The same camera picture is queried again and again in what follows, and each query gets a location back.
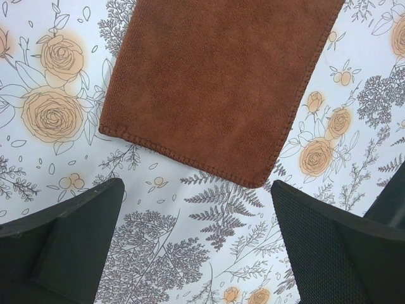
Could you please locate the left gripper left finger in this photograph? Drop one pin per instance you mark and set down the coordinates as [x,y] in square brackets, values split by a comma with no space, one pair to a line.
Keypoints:
[57,255]

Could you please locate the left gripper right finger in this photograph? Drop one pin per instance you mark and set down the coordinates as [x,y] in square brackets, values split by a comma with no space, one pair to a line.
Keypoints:
[336,256]

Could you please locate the brown towel pile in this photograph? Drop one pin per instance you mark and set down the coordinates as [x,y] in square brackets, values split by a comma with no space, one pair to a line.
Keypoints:
[216,85]

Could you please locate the floral patterned table mat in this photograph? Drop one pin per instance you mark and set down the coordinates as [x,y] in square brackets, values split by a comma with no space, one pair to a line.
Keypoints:
[185,236]

